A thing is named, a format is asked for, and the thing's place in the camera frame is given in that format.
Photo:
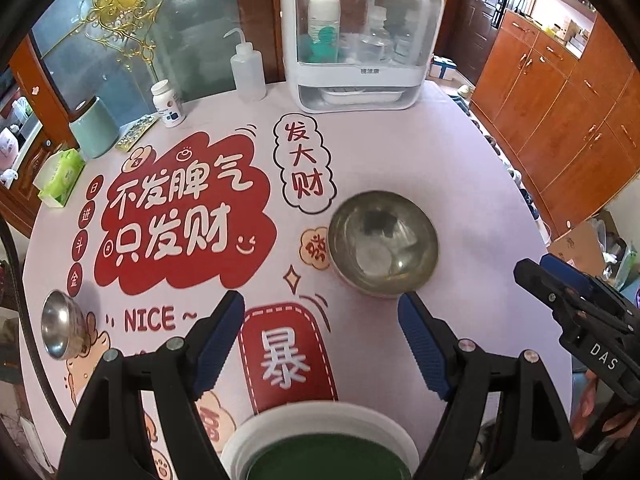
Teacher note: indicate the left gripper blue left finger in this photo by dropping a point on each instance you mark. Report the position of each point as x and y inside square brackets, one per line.
[214, 340]

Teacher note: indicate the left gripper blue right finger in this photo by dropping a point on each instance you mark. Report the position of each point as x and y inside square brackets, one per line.
[431, 342]

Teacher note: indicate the small steel bowl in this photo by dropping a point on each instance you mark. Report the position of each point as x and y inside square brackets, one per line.
[64, 329]

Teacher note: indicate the green plate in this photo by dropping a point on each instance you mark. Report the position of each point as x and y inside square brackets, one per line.
[326, 457]

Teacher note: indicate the large steel bowl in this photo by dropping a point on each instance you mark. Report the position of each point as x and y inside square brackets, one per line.
[382, 244]

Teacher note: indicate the printed tablecloth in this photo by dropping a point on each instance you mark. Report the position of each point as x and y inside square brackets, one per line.
[240, 196]

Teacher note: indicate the wooden cabinet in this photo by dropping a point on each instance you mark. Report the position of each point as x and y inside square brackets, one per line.
[569, 123]

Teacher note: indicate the green tissue pack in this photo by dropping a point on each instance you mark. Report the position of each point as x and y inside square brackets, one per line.
[57, 177]

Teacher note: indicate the patterned coaster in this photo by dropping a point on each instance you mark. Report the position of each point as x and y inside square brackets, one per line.
[132, 132]

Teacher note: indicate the mint green canister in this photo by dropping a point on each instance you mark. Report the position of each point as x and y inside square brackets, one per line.
[93, 127]

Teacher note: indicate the white pill bottle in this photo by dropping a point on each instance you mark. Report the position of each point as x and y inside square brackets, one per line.
[167, 103]

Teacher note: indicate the clear squeeze bottle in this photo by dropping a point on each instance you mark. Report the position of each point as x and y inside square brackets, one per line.
[247, 69]

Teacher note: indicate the pink toy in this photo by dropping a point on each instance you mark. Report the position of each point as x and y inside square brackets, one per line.
[9, 149]

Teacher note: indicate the white storage box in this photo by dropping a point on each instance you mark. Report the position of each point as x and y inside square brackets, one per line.
[349, 55]

